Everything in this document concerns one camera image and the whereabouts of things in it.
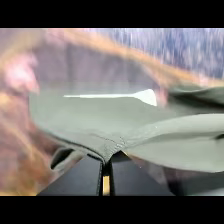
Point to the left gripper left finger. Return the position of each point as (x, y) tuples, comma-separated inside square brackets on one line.
[(78, 180)]

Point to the green T-shirt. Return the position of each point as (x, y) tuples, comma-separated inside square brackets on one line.
[(110, 123)]

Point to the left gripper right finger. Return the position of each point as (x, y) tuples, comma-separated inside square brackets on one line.
[(133, 181)]

